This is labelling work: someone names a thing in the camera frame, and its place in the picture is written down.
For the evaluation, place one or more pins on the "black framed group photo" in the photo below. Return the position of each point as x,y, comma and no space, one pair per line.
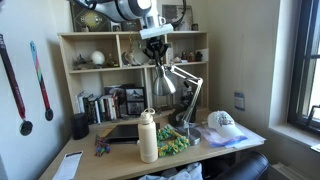
135,108

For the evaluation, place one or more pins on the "white horn sculpture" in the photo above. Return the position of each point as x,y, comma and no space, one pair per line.
133,58

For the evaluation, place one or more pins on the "white baseboard radiator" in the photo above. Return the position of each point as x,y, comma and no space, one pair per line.
283,171

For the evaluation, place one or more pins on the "black metal window bracket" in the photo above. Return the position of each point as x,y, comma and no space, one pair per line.
311,115

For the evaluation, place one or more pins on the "white egg ornament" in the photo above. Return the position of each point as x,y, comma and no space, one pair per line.
98,57

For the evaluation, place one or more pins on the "silver desk lamp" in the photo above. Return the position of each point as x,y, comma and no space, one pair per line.
163,81

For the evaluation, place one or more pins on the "multicolour medal ribbon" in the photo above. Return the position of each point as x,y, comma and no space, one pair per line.
40,80

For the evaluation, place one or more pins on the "black laptop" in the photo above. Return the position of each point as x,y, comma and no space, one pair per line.
123,133

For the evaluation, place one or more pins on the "white baseball cap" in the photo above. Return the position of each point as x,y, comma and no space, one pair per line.
224,125

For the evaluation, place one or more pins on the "wooden shelf hutch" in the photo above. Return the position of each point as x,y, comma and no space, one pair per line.
110,69

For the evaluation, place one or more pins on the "white spine book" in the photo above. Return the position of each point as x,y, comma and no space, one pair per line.
97,111
80,103

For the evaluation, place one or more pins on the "blue wall tag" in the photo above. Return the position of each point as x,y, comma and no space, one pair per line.
239,101

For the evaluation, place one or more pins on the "small brown figurine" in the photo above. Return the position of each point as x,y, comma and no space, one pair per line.
191,56

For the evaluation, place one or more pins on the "white paper leaflet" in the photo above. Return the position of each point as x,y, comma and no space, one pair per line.
68,165

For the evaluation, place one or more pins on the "black framed mountain photo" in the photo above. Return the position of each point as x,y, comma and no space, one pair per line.
135,94

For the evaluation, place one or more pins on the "small dark jar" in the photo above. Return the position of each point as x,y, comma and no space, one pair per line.
195,27

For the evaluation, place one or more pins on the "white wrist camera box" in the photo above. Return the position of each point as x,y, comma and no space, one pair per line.
156,31

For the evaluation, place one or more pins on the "red black medal ribbon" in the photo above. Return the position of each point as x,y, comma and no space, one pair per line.
13,86

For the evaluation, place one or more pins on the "black gold poster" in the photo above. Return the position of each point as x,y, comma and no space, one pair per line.
88,20

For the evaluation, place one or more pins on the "dark spine book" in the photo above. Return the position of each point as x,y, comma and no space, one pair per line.
104,108
89,111

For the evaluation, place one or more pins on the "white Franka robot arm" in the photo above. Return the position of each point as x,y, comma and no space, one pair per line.
123,8

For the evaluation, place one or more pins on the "cream water bottle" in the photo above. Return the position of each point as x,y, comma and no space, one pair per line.
147,140

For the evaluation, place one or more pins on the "dark spiky figurine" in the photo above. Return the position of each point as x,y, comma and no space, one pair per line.
81,62

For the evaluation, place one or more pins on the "colourful bead toy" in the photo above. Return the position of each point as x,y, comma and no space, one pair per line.
102,146

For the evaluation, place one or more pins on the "black cylinder speaker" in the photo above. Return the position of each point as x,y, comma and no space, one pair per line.
80,126

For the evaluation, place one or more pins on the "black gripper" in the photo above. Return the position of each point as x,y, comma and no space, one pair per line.
155,43

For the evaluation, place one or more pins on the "white card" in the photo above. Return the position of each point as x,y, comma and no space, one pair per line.
204,55

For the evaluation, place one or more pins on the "green yellow lei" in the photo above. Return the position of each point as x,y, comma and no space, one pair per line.
181,143

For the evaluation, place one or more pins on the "yellow notepad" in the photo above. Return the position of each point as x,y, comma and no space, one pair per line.
106,132

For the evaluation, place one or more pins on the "dark framed wall picture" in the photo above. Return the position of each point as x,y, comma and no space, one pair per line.
181,13

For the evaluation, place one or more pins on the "black office chair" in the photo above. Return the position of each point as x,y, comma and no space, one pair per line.
246,166

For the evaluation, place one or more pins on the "black microscope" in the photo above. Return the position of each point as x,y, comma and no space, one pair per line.
189,100

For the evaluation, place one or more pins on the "dark small figurine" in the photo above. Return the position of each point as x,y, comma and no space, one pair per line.
198,56

